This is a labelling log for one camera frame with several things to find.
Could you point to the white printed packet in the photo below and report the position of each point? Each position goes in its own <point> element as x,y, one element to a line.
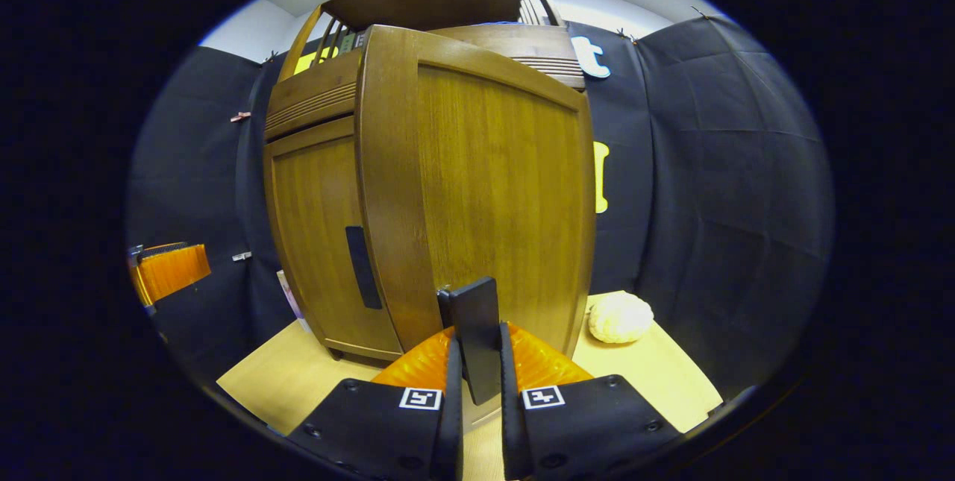
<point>289,294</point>

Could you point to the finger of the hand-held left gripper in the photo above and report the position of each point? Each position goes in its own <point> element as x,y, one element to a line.
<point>171,272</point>

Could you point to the red clip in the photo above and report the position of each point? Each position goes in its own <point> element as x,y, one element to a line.
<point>240,117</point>

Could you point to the cream fluffy ball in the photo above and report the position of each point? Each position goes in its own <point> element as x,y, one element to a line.
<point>619,317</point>

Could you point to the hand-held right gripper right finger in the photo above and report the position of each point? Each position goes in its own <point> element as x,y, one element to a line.
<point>510,421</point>

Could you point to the wooden drawer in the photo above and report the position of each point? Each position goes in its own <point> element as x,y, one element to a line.
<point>313,93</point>

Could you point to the wooden shoe cabinet door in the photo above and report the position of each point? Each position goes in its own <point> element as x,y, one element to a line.
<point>313,227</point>
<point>492,183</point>

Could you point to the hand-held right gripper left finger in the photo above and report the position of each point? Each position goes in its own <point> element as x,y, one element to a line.
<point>452,429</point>

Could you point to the green book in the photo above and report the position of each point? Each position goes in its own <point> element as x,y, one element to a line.
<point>347,43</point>

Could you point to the silver clip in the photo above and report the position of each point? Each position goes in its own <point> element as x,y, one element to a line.
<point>241,256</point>

